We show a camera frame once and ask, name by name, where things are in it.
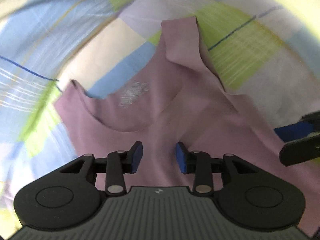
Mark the purple sleeveless top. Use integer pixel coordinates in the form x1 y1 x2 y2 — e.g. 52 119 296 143
55 17 319 235

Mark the checkered blue green bedsheet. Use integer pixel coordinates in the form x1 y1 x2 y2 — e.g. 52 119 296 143
1 0 319 238

